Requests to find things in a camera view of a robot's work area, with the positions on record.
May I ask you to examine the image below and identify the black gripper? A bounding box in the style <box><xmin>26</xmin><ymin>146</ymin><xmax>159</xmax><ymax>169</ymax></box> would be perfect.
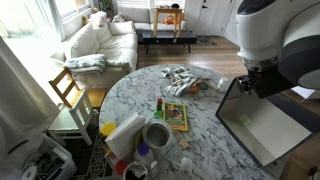
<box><xmin>237</xmin><ymin>64</ymin><xmax>268</xmax><ymax>95</ymax></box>

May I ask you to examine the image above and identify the large grey storage box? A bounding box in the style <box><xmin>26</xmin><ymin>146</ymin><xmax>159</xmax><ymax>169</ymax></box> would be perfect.
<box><xmin>214</xmin><ymin>75</ymin><xmax>320</xmax><ymax>168</ymax></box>

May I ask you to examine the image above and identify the white flat cardboard box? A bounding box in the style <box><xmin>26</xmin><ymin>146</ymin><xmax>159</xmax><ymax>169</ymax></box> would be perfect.
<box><xmin>104</xmin><ymin>111</ymin><xmax>147</xmax><ymax>161</ymax></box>

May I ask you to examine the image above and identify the white plastic jar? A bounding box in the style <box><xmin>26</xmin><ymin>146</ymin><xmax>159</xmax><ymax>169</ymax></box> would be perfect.
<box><xmin>217</xmin><ymin>76</ymin><xmax>231</xmax><ymax>93</ymax></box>

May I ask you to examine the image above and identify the orange bowl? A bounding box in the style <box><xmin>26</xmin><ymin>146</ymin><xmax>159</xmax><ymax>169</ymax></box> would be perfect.
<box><xmin>188</xmin><ymin>83</ymin><xmax>201</xmax><ymax>94</ymax></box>

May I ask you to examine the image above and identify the grey door mat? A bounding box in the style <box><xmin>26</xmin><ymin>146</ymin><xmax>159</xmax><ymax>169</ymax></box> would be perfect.
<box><xmin>194</xmin><ymin>35</ymin><xmax>218</xmax><ymax>47</ymax></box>

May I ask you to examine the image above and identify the crumpled grey white cloth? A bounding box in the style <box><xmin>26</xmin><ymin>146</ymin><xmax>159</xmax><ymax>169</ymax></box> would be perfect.
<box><xmin>161</xmin><ymin>65</ymin><xmax>202</xmax><ymax>98</ymax></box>

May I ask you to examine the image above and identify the white door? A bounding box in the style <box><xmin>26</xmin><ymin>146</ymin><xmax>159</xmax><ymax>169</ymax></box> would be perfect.
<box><xmin>195</xmin><ymin>0</ymin><xmax>232</xmax><ymax>36</ymax></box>

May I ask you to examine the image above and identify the yellow green picture book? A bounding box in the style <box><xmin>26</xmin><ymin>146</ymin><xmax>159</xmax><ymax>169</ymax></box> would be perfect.
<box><xmin>163</xmin><ymin>101</ymin><xmax>190</xmax><ymax>132</ymax></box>

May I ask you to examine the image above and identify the flat wooden block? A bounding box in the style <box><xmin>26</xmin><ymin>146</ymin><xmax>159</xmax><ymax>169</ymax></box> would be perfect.
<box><xmin>177</xmin><ymin>136</ymin><xmax>191</xmax><ymax>150</ymax></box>

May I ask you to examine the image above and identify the green bottle with red cap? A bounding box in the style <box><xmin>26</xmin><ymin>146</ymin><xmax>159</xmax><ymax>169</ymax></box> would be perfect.
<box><xmin>153</xmin><ymin>97</ymin><xmax>165</xmax><ymax>120</ymax></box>

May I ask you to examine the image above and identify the black coffee table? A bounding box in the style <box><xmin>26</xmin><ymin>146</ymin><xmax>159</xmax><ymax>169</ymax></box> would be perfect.
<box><xmin>141</xmin><ymin>29</ymin><xmax>198</xmax><ymax>55</ymax></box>

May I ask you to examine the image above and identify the orange toy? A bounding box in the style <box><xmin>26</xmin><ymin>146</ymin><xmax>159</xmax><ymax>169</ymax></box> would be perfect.
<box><xmin>162</xmin><ymin>12</ymin><xmax>186</xmax><ymax>26</ymax></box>

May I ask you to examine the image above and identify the clear plastic bottle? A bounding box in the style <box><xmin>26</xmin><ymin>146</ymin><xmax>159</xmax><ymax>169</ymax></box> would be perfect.
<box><xmin>176</xmin><ymin>156</ymin><xmax>195</xmax><ymax>180</ymax></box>

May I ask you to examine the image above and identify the tall wooden stool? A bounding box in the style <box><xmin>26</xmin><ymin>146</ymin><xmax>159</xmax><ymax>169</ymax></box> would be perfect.
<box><xmin>152</xmin><ymin>6</ymin><xmax>184</xmax><ymax>38</ymax></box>

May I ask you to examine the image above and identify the bottle with blue cap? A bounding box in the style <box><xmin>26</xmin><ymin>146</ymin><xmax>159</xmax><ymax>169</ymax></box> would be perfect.
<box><xmin>133</xmin><ymin>142</ymin><xmax>155</xmax><ymax>166</ymax></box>

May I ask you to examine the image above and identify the small white sofa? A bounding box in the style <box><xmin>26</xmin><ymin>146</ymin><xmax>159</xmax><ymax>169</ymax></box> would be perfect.
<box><xmin>117</xmin><ymin>6</ymin><xmax>188</xmax><ymax>32</ymax></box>

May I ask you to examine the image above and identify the large white sofa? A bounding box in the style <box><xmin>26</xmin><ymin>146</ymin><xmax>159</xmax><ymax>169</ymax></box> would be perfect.
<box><xmin>50</xmin><ymin>11</ymin><xmax>139</xmax><ymax>90</ymax></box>

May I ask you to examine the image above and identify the white cup with dark contents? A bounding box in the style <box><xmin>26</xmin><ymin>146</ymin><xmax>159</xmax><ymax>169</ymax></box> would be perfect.
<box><xmin>121</xmin><ymin>160</ymin><xmax>150</xmax><ymax>180</ymax></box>

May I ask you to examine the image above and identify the colourful patterned cushion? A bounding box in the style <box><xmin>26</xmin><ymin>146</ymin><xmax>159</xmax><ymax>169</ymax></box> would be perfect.
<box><xmin>111</xmin><ymin>12</ymin><xmax>132</xmax><ymax>24</ymax></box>

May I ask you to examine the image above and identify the yellow round lid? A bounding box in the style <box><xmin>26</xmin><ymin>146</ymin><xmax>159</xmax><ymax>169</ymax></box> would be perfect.
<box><xmin>99</xmin><ymin>121</ymin><xmax>118</xmax><ymax>138</ymax></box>

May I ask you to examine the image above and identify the red round lid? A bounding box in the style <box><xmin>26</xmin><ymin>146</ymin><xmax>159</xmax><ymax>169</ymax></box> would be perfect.
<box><xmin>114</xmin><ymin>159</ymin><xmax>129</xmax><ymax>176</ymax></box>

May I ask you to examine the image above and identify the grey white folded blanket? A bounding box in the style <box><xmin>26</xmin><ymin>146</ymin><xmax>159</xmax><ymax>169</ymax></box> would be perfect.
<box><xmin>63</xmin><ymin>53</ymin><xmax>107</xmax><ymax>75</ymax></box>

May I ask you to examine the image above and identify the floral patterned cushion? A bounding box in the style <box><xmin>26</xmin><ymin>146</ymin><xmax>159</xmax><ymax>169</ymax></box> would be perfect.
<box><xmin>86</xmin><ymin>10</ymin><xmax>109</xmax><ymax>29</ymax></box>

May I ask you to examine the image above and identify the patterned black white rug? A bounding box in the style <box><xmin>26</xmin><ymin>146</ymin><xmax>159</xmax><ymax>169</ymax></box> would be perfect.
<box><xmin>71</xmin><ymin>129</ymin><xmax>115</xmax><ymax>180</ymax></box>

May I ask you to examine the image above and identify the small white chair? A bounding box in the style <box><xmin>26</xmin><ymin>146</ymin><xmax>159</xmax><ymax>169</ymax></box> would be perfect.
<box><xmin>47</xmin><ymin>90</ymin><xmax>95</xmax><ymax>147</ymax></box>

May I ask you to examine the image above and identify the wooden chair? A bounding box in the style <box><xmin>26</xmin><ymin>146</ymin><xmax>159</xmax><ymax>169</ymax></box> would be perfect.
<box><xmin>48</xmin><ymin>66</ymin><xmax>108</xmax><ymax>110</ymax></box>

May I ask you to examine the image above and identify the white storage bin with clutter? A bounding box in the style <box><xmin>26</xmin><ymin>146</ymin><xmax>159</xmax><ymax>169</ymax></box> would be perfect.
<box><xmin>0</xmin><ymin>133</ymin><xmax>78</xmax><ymax>180</ymax></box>

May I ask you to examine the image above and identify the white tape roll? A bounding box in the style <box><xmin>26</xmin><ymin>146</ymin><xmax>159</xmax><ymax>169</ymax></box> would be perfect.
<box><xmin>21</xmin><ymin>165</ymin><xmax>39</xmax><ymax>180</ymax></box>

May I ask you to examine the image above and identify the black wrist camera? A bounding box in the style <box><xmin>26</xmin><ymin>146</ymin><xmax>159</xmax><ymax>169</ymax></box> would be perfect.
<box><xmin>253</xmin><ymin>71</ymin><xmax>298</xmax><ymax>100</ymax></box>

